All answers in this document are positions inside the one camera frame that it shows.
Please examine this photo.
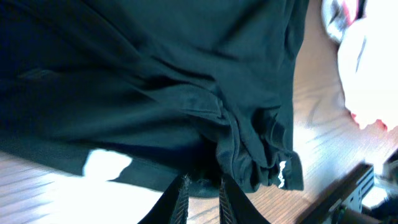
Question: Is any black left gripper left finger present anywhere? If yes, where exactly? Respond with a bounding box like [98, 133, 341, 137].
[138, 175, 190, 224]

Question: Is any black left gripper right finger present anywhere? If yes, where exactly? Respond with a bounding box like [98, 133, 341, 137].
[219, 174, 271, 224]

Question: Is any black t-shirt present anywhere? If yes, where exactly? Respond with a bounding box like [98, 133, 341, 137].
[1, 0, 308, 197]

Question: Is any white t-shirt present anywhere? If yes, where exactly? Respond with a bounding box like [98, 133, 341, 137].
[338, 0, 397, 131]

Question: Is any white leaf-print garment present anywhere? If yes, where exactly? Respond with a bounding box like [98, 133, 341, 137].
[321, 0, 346, 44]

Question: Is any pink garment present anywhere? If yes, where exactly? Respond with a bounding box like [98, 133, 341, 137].
[341, 0, 360, 26]

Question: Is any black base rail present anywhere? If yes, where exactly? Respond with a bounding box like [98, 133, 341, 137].
[296, 152, 397, 224]

